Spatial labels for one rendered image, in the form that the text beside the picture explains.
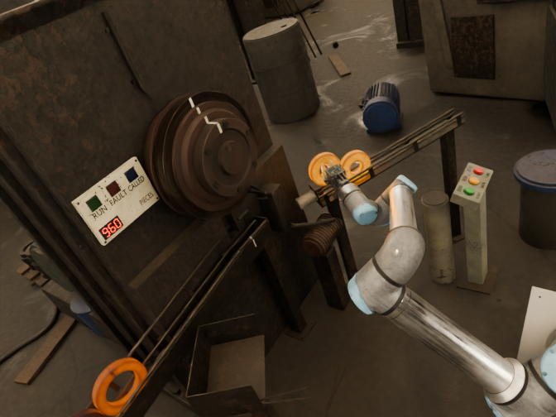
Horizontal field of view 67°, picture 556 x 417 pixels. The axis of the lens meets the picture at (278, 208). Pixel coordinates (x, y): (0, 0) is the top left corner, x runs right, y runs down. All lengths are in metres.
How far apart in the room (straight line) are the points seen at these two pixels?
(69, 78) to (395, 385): 1.71
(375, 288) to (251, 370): 0.52
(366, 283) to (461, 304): 1.09
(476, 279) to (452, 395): 0.61
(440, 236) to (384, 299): 0.92
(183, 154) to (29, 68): 0.49
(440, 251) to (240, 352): 1.13
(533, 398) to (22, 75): 1.72
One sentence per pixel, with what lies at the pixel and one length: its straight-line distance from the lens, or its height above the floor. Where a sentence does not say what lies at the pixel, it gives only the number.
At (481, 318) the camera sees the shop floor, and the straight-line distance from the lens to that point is 2.23.
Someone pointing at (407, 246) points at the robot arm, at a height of 0.92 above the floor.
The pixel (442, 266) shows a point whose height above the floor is 0.13.
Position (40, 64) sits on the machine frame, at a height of 1.61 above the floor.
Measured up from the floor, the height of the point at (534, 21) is 0.63.
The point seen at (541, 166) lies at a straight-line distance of 2.38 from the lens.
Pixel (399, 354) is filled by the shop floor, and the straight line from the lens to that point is 2.12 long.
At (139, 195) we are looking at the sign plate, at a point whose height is 1.12.
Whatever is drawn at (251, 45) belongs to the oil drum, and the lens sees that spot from 4.26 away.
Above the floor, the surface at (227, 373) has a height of 0.60.
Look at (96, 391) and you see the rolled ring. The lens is 1.55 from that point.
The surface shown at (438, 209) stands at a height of 0.50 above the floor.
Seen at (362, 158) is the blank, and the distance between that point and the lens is 1.98.
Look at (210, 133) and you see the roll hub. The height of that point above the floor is 1.24.
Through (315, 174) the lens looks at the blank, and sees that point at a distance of 1.90.
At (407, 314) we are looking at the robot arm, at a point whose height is 0.74.
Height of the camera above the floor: 1.76
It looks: 34 degrees down
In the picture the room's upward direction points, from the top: 21 degrees counter-clockwise
